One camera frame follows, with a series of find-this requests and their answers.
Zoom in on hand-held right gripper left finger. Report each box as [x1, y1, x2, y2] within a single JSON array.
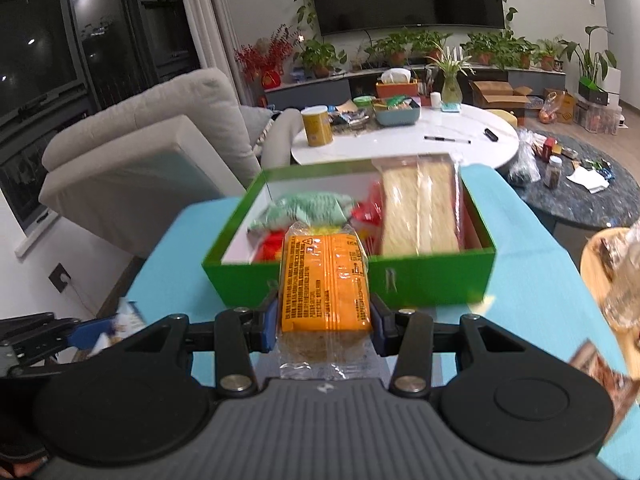
[[117, 294, 280, 396]]

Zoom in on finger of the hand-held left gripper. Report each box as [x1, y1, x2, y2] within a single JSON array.
[[0, 312, 118, 377]]

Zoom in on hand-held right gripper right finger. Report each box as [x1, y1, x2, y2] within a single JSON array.
[[370, 294, 533, 397]]

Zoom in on white and blue snack packet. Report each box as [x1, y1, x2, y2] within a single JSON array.
[[90, 299, 147, 356]]

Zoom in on orange snack packet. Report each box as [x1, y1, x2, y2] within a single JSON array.
[[277, 232, 375, 381]]

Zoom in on red and yellow snack packet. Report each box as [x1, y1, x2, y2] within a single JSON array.
[[255, 224, 361, 263]]

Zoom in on green cardboard box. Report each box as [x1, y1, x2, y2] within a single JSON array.
[[202, 157, 497, 309]]

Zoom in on green snack packet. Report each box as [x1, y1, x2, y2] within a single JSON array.
[[248, 191, 357, 235]]

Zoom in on white round table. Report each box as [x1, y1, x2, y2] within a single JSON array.
[[291, 103, 521, 170]]

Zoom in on yellow canister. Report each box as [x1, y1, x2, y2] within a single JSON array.
[[301, 105, 334, 147]]

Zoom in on pile of dark packets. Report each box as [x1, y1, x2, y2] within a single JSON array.
[[330, 110, 373, 131]]

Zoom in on blue tray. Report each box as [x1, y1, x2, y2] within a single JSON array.
[[374, 97, 421, 126]]

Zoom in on white sofa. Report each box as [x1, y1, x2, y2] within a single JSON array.
[[39, 67, 303, 256]]

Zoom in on wooden tray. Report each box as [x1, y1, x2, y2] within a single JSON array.
[[580, 227, 640, 332]]

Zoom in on brown snack packet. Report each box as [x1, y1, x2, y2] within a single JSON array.
[[569, 341, 638, 428]]

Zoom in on crumpled plastic bag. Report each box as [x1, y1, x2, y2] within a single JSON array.
[[507, 127, 543, 188]]

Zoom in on jar with dark contents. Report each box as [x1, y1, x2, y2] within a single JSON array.
[[544, 156, 563, 190]]

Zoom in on grey television cabinet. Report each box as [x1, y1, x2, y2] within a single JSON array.
[[264, 67, 568, 111]]

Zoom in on orange tissue box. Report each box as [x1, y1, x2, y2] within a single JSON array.
[[376, 70, 420, 99]]

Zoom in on clear plastic bag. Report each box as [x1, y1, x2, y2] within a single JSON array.
[[599, 225, 640, 331]]

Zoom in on white paper sheet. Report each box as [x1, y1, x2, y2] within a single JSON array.
[[565, 165, 613, 195]]

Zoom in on plant in glass vase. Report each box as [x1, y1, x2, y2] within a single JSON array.
[[427, 52, 476, 106]]

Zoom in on open cardboard box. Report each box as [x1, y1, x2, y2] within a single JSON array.
[[470, 80, 533, 111]]

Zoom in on potted green plant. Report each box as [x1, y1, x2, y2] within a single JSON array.
[[295, 37, 347, 79], [412, 31, 452, 63], [502, 35, 536, 70], [370, 30, 416, 67], [464, 32, 506, 66], [535, 37, 565, 72]]

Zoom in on red berry plant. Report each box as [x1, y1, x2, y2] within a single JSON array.
[[235, 25, 301, 91]]

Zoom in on dark window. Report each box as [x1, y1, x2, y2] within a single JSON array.
[[0, 0, 203, 241]]

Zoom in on brown cardboard box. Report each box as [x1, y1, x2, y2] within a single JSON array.
[[545, 89, 578, 125]]

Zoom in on clear storage box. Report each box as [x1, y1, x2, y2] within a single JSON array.
[[575, 102, 623, 134]]

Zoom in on white curtain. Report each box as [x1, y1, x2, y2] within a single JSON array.
[[175, 0, 251, 106]]

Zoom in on black and green box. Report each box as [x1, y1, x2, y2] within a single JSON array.
[[577, 79, 610, 106]]

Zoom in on white air purifier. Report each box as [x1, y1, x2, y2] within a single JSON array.
[[602, 67, 624, 108]]

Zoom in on large-leaf potted plant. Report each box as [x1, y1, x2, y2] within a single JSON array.
[[560, 25, 618, 106]]

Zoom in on black wall outlet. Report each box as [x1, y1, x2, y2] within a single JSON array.
[[48, 261, 73, 293]]

